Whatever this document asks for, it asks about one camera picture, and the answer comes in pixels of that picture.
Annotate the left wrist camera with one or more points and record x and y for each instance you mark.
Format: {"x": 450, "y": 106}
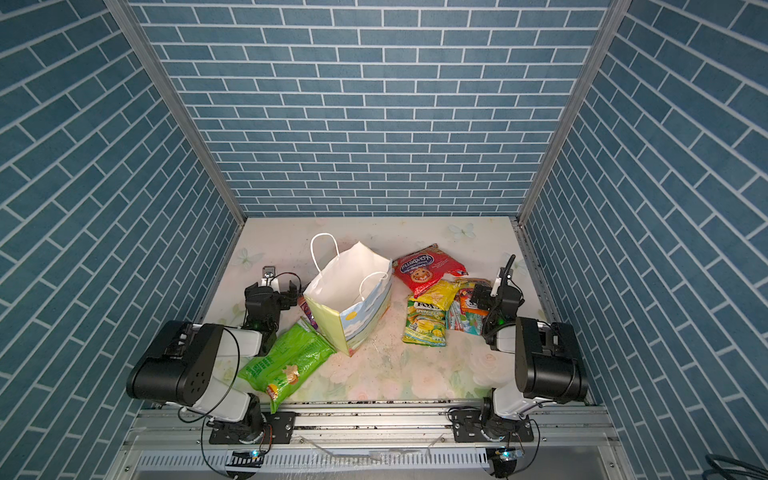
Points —
{"x": 268, "y": 275}

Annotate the orange yellow snack packet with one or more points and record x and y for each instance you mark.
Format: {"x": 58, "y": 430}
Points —
{"x": 470, "y": 309}

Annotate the white green paper bag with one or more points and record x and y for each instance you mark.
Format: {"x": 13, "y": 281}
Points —
{"x": 349, "y": 295}

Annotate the aluminium mounting rail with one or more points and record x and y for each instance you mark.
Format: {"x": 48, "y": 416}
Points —
{"x": 382, "y": 440}

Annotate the purple Fox's candy bag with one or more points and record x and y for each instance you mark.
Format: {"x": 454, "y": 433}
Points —
{"x": 307, "y": 313}

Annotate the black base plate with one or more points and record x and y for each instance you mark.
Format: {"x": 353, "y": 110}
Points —
{"x": 255, "y": 428}
{"x": 472, "y": 425}

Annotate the red snack packet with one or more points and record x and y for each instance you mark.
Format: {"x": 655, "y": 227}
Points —
{"x": 424, "y": 268}

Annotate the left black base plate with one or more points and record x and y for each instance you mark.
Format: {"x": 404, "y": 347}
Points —
{"x": 255, "y": 428}

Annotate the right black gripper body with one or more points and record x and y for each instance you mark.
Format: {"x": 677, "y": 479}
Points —
{"x": 487, "y": 301}

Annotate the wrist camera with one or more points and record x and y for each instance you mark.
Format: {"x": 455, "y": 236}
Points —
{"x": 268, "y": 275}
{"x": 497, "y": 285}

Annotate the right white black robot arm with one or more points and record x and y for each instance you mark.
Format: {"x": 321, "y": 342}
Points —
{"x": 548, "y": 364}

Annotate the green yellow lemon candy bag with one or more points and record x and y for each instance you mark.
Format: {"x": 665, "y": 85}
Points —
{"x": 425, "y": 325}

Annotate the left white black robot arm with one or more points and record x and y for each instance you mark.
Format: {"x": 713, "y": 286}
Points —
{"x": 177, "y": 368}

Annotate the bright green snack packet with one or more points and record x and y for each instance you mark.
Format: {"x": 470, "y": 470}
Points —
{"x": 293, "y": 358}

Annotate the floral table mat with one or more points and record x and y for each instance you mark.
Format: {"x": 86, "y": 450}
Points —
{"x": 384, "y": 368}

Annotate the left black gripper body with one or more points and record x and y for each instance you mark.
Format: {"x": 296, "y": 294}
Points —
{"x": 284, "y": 301}

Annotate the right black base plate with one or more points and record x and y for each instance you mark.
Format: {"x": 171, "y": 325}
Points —
{"x": 472, "y": 425}

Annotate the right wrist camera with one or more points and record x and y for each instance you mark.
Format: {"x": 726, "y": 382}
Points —
{"x": 497, "y": 285}

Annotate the teal Fox's candy bag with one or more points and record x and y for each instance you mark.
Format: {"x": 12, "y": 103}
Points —
{"x": 454, "y": 322}

